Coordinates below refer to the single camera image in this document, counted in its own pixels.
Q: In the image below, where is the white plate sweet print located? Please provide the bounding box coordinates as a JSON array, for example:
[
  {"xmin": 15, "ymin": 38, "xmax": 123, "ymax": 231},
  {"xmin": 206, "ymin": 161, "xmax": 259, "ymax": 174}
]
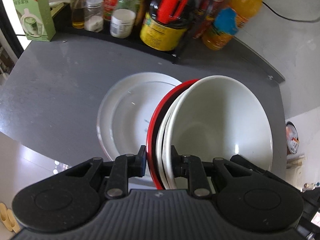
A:
[{"xmin": 97, "ymin": 72, "xmax": 176, "ymax": 161}]

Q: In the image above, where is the red and black bowl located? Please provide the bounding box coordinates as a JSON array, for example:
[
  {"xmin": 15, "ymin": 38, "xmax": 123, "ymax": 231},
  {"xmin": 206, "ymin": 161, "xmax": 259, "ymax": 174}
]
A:
[{"xmin": 146, "ymin": 79, "xmax": 199, "ymax": 190}]

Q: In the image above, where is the white bowl plain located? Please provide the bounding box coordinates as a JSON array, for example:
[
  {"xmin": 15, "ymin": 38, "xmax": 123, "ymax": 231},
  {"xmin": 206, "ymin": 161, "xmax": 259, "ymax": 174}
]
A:
[{"xmin": 165, "ymin": 75, "xmax": 273, "ymax": 182}]

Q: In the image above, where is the white plate bakery print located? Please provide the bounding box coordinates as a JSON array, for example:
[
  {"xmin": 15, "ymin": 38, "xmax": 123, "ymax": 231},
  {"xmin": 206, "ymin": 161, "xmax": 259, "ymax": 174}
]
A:
[{"xmin": 110, "ymin": 79, "xmax": 181, "ymax": 157}]

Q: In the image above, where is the brown pot with bags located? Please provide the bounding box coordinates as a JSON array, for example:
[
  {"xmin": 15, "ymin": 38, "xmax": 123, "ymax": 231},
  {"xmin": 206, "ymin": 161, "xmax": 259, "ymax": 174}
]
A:
[{"xmin": 285, "ymin": 121, "xmax": 299, "ymax": 155}]

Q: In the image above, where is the soy sauce jug yellow label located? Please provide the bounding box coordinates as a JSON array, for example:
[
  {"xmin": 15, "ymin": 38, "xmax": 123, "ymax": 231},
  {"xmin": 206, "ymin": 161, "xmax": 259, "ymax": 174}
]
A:
[{"xmin": 140, "ymin": 0, "xmax": 190, "ymax": 51}]

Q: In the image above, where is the white cap glass jar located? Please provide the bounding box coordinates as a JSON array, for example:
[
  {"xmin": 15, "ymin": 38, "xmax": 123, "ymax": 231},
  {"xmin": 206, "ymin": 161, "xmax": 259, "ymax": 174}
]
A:
[{"xmin": 110, "ymin": 0, "xmax": 137, "ymax": 38}]

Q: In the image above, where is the small clear spice jar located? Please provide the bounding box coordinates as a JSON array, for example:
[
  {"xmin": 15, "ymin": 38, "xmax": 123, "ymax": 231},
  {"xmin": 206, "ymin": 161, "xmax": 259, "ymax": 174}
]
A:
[{"xmin": 84, "ymin": 0, "xmax": 104, "ymax": 33}]

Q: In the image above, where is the orange juice bottle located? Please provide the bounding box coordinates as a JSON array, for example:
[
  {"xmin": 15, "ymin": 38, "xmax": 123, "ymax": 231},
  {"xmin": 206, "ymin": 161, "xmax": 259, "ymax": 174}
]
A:
[{"xmin": 202, "ymin": 0, "xmax": 263, "ymax": 50}]

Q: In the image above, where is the red snack can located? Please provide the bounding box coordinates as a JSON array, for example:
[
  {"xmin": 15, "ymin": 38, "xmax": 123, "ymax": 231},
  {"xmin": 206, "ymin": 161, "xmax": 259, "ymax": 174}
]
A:
[{"xmin": 193, "ymin": 0, "xmax": 225, "ymax": 39}]

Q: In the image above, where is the red label sauce bottle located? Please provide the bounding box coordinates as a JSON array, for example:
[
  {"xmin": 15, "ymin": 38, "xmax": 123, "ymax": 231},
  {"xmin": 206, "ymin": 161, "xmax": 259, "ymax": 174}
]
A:
[{"xmin": 102, "ymin": 0, "xmax": 119, "ymax": 22}]

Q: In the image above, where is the black metal spice rack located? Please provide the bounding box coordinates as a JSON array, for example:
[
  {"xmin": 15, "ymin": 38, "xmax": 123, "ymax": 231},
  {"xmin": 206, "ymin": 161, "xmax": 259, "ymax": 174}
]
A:
[{"xmin": 53, "ymin": 0, "xmax": 199, "ymax": 60}]

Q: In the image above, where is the green tea box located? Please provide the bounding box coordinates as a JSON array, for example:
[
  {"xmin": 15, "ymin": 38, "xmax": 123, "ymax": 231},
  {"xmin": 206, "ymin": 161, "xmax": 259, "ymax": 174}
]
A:
[{"xmin": 12, "ymin": 0, "xmax": 56, "ymax": 42}]

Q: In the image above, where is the black power cable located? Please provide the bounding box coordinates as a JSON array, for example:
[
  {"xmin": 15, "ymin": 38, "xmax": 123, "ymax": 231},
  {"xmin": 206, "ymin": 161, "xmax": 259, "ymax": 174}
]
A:
[{"xmin": 261, "ymin": 0, "xmax": 320, "ymax": 23}]

